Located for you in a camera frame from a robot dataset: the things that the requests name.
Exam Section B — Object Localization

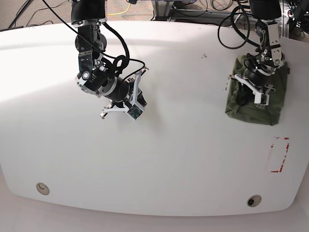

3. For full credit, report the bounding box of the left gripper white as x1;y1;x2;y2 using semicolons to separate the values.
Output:
228;74;275;105

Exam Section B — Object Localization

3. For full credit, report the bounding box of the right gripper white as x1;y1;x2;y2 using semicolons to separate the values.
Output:
98;68;147;114

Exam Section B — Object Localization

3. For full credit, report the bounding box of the olive green t-shirt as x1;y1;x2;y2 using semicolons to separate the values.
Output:
225;55;290;126

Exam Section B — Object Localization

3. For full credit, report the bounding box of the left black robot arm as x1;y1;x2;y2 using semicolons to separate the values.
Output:
230;0;287;107

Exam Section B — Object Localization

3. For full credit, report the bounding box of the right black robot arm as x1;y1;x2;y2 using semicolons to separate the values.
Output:
71;0;147;120

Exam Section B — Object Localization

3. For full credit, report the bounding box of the red tape rectangle marking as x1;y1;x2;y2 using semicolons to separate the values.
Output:
267;137;290;174

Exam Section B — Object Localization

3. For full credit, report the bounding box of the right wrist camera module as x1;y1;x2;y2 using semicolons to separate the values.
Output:
127;105;143;120

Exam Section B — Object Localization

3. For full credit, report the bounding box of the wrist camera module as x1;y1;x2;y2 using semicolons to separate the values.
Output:
127;105;143;120
254;94;269;106

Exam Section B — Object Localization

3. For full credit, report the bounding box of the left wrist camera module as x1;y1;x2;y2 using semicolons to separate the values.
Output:
254;94;269;106

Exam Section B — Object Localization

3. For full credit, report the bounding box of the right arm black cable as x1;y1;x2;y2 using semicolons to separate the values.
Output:
103;23;148;73

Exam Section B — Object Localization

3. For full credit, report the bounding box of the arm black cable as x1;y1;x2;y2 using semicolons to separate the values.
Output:
103;23;148;73
217;4;260;50

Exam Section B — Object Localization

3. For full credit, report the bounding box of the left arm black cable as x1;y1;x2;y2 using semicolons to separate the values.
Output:
217;4;260;50

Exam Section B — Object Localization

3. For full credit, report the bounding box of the yellow cable on floor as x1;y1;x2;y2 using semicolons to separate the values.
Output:
107;3;132;16

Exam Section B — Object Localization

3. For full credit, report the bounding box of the metal frame rack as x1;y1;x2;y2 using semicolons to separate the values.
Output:
150;0;290;38

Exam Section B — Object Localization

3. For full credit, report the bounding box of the right table cable grommet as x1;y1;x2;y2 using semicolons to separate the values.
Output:
247;195;262;207

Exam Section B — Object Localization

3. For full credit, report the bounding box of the table cable grommet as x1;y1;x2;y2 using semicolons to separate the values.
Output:
36;183;50;196
247;195;262;207

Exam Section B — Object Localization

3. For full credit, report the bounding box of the left table cable grommet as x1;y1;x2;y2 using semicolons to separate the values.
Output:
36;183;50;196

